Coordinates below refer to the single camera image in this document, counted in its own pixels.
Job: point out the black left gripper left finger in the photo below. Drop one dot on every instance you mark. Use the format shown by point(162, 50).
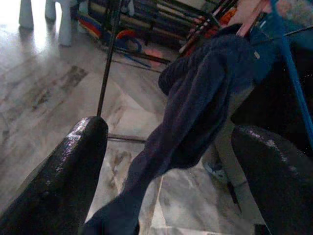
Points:
point(61, 183)

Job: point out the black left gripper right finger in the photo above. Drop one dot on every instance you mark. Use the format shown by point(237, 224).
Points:
point(281, 191)

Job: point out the blue plastic hanger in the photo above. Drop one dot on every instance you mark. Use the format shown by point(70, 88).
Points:
point(291, 63)

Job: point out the pink plastic hanger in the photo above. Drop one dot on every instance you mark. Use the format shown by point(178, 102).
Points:
point(244, 29)

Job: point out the black garment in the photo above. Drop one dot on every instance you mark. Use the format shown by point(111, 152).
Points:
point(269, 102)

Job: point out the black metal drying rack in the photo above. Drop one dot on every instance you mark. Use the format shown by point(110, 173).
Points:
point(105, 73)

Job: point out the navy blue garment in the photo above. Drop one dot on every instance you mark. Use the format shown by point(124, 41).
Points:
point(195, 98)

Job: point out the white child chair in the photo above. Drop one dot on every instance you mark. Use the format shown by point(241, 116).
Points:
point(64, 27)

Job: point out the rainbow striped mat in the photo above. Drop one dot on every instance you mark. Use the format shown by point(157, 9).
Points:
point(89, 25)

